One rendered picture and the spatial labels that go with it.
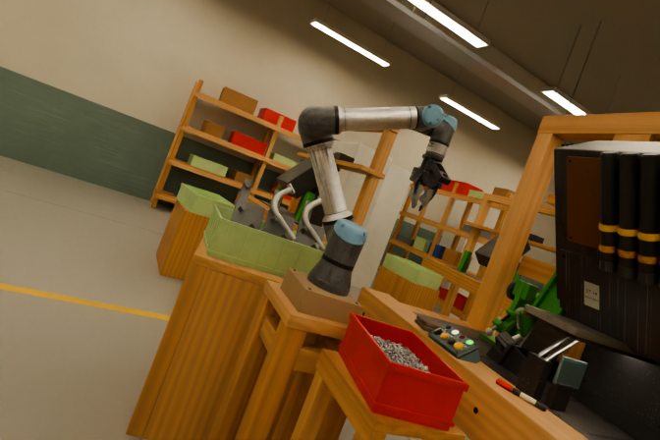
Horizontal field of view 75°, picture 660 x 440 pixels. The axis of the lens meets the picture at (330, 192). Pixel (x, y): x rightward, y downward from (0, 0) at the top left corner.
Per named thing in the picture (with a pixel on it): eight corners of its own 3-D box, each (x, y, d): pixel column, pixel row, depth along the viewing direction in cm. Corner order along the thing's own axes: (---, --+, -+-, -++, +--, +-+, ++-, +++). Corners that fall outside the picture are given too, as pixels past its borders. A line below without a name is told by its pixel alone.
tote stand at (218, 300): (125, 434, 177) (193, 254, 177) (151, 373, 227) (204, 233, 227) (280, 469, 192) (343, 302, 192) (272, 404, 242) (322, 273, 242)
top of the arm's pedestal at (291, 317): (286, 326, 126) (291, 313, 126) (262, 289, 156) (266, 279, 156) (375, 348, 138) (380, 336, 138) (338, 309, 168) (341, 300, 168)
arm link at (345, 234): (323, 256, 140) (340, 218, 140) (321, 248, 154) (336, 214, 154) (357, 270, 141) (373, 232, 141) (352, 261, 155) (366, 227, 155)
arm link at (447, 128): (434, 114, 165) (455, 122, 165) (424, 140, 165) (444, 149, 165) (441, 111, 157) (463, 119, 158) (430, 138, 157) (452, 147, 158)
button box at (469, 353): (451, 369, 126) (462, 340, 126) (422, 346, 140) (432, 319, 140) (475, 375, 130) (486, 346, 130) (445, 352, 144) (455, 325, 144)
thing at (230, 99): (311, 255, 821) (355, 143, 822) (150, 207, 687) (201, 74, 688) (302, 247, 870) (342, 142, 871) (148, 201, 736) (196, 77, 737)
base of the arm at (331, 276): (317, 289, 137) (329, 260, 137) (301, 272, 150) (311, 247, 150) (355, 300, 144) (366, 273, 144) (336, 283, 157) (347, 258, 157)
